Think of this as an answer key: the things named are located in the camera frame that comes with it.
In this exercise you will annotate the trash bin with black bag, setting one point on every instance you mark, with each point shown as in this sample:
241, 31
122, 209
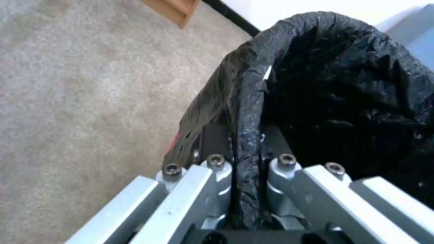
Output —
339, 89

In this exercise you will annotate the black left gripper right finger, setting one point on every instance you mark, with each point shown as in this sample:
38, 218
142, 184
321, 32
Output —
325, 193

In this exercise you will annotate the black baseboard strip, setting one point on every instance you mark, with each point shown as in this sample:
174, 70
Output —
237, 19

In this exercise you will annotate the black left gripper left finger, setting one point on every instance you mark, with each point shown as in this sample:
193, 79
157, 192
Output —
183, 193

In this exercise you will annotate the wooden furniture piece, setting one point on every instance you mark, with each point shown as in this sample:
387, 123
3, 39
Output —
176, 11

